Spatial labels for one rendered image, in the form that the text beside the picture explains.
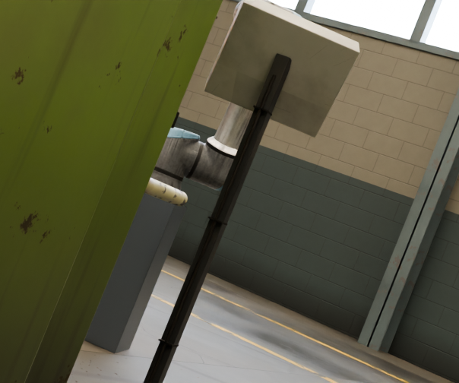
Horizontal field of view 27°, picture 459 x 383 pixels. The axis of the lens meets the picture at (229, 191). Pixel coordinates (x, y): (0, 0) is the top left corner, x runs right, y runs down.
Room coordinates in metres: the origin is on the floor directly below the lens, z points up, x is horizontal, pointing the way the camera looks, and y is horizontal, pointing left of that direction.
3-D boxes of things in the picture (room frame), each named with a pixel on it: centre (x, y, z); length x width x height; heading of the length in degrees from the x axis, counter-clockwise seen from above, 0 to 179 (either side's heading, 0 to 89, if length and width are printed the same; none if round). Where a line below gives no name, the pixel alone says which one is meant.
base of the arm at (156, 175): (3.66, 0.26, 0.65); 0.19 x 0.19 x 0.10
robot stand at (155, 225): (3.66, 0.26, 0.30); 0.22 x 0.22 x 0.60; 80
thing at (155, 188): (2.63, 0.19, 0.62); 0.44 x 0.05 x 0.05; 162
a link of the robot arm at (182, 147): (3.67, 0.25, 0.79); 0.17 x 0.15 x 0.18; 102
